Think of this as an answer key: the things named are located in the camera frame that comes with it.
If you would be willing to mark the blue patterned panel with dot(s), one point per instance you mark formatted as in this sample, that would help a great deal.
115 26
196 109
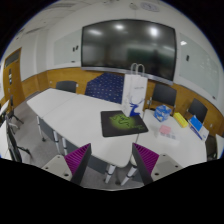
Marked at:
107 86

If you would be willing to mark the black chair behind table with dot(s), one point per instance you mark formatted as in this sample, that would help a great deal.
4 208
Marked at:
198 109
163 94
69 86

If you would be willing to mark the black mouse mat green print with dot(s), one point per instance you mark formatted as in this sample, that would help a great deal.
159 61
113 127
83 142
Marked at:
115 123

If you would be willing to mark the white paper bag blue deer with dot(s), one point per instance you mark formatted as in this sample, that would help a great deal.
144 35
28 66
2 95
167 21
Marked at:
134 91

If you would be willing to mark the white table right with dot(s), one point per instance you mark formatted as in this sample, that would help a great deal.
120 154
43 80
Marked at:
181 144

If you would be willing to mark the blue and white box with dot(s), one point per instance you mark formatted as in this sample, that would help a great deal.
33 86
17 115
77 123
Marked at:
197 127

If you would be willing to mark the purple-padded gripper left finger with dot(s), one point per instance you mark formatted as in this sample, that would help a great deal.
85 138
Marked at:
72 166

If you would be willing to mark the right whiteboard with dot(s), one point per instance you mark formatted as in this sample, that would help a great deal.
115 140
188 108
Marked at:
198 67

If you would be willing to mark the black chair behind table middle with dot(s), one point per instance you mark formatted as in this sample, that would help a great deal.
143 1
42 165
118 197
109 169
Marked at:
163 94

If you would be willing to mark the blue tissue box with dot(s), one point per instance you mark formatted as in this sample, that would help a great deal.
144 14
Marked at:
162 113

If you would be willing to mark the yellow box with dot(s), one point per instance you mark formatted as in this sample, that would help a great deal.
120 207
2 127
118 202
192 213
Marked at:
180 119

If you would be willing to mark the whiteboard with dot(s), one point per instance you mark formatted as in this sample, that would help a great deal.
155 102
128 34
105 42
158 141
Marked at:
68 48
198 67

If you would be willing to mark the pink packet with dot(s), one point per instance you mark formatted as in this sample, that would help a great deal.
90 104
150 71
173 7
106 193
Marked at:
165 129

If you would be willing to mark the white table left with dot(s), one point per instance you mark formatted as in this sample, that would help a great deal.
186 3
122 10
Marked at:
77 118

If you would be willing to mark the black chair behind table right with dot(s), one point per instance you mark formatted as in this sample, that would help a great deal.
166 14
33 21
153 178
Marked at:
198 109

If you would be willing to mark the wooden door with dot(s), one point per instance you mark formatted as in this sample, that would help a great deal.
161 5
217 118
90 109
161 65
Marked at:
11 78

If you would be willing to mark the white table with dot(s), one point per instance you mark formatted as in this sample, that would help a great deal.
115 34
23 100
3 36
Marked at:
181 144
77 118

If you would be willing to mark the large black wall screen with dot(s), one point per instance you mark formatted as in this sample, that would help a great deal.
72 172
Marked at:
117 44

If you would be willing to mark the black office chair far left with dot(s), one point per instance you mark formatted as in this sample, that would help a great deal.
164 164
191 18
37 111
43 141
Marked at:
14 149

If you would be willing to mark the black chair behind table left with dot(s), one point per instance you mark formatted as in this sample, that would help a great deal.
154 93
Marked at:
69 86

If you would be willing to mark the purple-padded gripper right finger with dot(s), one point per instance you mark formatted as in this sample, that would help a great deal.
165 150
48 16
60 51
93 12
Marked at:
153 166

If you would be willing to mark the left whiteboard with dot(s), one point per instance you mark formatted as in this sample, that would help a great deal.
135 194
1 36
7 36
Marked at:
68 48

